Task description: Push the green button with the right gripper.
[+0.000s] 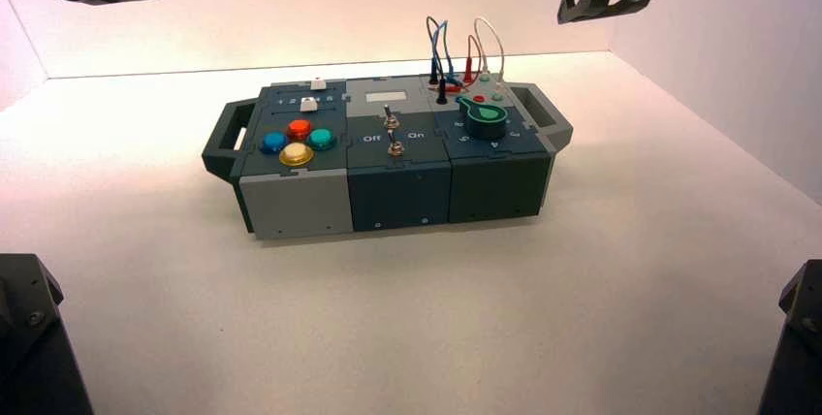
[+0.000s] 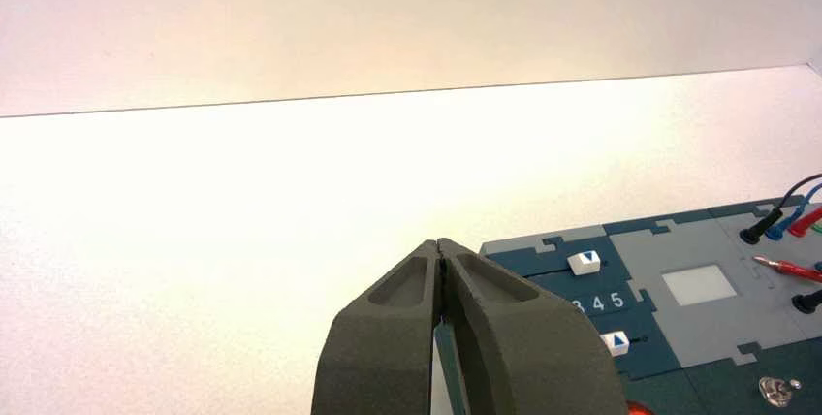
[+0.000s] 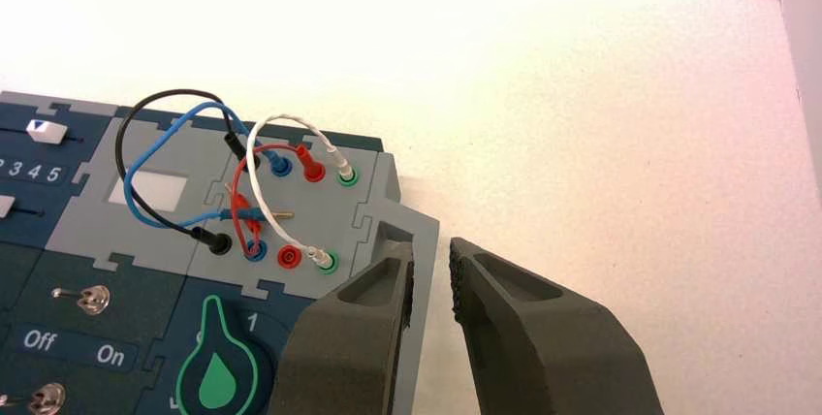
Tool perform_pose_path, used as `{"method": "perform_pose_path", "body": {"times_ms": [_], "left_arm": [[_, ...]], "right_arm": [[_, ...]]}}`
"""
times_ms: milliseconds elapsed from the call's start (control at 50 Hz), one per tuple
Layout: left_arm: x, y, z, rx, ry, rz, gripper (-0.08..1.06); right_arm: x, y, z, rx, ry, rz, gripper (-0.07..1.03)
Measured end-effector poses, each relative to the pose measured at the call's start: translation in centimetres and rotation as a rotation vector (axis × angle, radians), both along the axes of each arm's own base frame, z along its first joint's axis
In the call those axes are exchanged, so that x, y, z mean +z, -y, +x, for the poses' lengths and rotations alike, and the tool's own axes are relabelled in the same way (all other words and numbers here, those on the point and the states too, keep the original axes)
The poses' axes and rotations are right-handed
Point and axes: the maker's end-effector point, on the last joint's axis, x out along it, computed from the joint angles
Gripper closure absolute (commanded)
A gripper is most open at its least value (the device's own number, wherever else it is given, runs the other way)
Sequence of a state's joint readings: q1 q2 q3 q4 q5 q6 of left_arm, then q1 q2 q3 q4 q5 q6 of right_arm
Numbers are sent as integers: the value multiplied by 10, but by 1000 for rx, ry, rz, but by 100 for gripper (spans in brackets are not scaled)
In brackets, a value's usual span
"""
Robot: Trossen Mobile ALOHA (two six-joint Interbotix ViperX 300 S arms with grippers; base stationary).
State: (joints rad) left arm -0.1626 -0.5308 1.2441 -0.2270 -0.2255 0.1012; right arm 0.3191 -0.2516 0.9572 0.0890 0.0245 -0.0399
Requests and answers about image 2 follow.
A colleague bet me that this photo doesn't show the white slider block upper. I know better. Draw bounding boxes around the white slider block upper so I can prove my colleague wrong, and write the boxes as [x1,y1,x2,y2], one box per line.
[567,249,602,277]

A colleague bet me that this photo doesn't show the white display window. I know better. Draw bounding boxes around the white display window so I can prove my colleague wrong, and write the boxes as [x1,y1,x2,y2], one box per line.
[661,264,738,308]

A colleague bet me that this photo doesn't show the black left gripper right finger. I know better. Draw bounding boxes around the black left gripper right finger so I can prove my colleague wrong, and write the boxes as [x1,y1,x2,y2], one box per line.
[438,237,627,415]

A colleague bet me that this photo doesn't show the teal and grey control box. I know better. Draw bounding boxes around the teal and grey control box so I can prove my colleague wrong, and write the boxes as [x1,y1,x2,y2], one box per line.
[433,195,822,415]

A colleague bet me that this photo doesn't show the white slider knobs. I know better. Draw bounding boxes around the white slider knobs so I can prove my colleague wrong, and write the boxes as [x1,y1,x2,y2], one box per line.
[600,331,629,358]

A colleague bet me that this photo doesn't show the blue banana plug cable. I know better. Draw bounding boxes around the blue banana plug cable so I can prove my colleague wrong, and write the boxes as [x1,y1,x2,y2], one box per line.
[764,181,822,243]

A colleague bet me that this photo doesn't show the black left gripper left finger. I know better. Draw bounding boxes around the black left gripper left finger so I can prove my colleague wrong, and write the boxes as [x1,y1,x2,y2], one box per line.
[311,239,444,415]

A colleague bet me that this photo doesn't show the black banana plug cable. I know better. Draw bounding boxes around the black banana plug cable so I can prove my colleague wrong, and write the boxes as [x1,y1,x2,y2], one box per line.
[738,173,822,316]

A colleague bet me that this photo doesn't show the red banana plug cable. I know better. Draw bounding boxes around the red banana plug cable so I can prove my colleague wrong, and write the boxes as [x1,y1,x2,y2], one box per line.
[752,205,822,285]

